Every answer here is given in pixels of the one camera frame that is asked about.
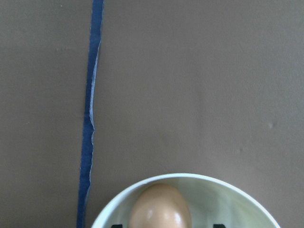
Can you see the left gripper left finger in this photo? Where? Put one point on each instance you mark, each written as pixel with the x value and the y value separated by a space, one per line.
pixel 117 226

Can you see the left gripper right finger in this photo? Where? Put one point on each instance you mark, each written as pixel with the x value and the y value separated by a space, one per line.
pixel 219 226

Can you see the brown egg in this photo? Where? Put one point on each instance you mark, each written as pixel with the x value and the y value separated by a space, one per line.
pixel 160 206

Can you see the white ceramic bowl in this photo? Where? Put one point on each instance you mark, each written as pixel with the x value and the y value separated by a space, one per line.
pixel 211 201

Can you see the blue tape grid lines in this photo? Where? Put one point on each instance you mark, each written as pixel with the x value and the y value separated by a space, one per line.
pixel 87 151

